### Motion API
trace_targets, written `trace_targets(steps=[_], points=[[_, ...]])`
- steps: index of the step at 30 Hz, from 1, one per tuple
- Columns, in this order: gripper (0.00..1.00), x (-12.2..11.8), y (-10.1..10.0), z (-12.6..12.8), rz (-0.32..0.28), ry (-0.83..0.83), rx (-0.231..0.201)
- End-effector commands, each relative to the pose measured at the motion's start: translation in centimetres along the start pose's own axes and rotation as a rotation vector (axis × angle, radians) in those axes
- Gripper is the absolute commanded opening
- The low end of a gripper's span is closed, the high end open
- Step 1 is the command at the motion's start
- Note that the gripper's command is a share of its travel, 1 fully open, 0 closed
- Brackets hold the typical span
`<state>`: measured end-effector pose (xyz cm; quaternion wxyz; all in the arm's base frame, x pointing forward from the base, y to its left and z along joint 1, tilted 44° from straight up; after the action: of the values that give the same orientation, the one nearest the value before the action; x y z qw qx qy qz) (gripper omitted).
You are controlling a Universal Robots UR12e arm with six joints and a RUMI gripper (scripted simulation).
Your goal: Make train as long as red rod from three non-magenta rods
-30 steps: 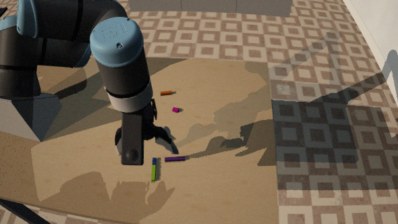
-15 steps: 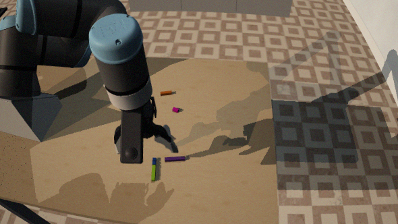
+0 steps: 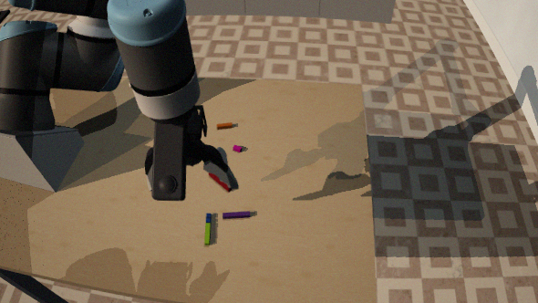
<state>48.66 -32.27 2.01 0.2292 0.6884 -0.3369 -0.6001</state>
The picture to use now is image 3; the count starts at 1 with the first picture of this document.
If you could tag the lime green rod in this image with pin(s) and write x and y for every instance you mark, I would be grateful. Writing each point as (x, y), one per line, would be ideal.
(207, 234)

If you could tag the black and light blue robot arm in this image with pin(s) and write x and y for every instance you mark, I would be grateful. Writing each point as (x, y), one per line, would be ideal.
(154, 44)

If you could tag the dark red rod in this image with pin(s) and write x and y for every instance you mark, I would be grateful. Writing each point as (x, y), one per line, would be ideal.
(220, 183)

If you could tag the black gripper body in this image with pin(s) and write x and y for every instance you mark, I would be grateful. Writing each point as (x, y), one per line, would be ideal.
(195, 123)

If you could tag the orange rod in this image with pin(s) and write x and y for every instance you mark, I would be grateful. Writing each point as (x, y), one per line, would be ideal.
(224, 126)

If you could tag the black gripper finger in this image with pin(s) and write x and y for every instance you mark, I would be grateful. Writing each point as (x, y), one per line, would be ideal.
(148, 167)
(215, 162)

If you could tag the purple rod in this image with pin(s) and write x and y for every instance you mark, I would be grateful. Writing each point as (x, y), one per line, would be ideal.
(235, 215)

